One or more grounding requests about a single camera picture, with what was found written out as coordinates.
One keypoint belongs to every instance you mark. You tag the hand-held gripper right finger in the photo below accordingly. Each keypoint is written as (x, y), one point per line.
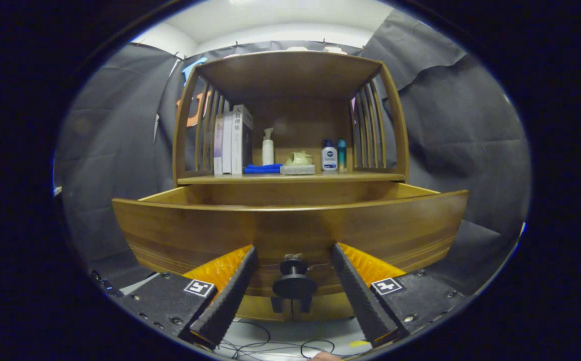
(360, 301)

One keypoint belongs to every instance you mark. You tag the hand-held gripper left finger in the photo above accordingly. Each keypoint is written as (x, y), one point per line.
(230, 301)

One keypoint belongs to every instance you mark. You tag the wooden cabinet door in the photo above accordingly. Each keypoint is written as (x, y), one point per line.
(330, 307)
(257, 308)

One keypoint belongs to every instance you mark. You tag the wooden cabinet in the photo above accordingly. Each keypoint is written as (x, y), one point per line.
(300, 120)

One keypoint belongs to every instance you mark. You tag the blue cloth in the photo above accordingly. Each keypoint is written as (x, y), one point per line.
(262, 169)

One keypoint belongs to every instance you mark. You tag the white lotion bottle blue cap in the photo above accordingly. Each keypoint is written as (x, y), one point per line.
(329, 158)

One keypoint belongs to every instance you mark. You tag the teal bottle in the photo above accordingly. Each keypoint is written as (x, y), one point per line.
(342, 155)

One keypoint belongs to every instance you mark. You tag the white pump bottle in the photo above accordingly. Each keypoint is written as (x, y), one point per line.
(268, 153)

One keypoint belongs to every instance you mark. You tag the grey book with portrait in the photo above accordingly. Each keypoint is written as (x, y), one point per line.
(242, 140)

